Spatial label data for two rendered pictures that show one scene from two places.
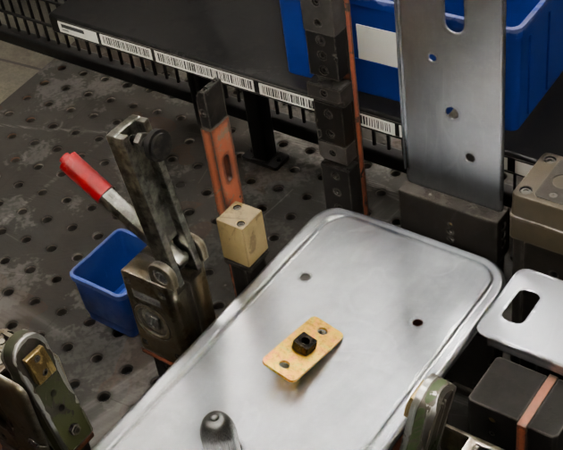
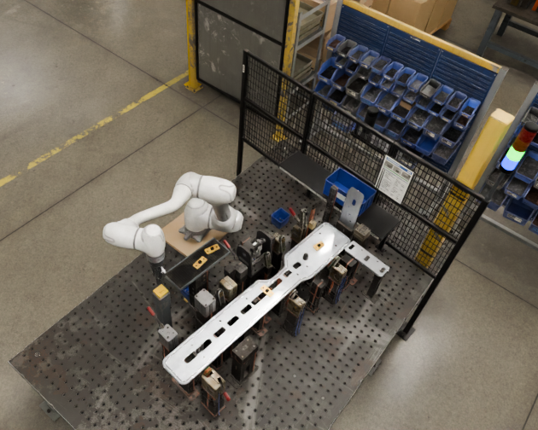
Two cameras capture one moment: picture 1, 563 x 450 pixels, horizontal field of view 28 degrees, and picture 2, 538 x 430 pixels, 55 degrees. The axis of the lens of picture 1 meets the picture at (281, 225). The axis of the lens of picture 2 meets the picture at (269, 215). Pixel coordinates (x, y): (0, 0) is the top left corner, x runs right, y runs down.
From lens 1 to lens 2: 2.20 m
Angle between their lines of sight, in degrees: 9
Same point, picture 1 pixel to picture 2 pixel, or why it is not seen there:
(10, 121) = (254, 170)
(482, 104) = (353, 215)
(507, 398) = (346, 259)
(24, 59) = (231, 122)
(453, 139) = (347, 217)
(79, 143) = (269, 180)
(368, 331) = (328, 245)
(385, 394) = (329, 255)
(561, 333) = (356, 252)
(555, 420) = (352, 264)
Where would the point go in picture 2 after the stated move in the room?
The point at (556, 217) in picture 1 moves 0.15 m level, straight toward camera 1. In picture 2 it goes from (360, 235) to (354, 252)
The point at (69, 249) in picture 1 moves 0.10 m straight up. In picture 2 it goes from (266, 206) to (268, 197)
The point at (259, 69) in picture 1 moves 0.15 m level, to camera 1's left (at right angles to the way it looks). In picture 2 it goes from (318, 190) to (295, 188)
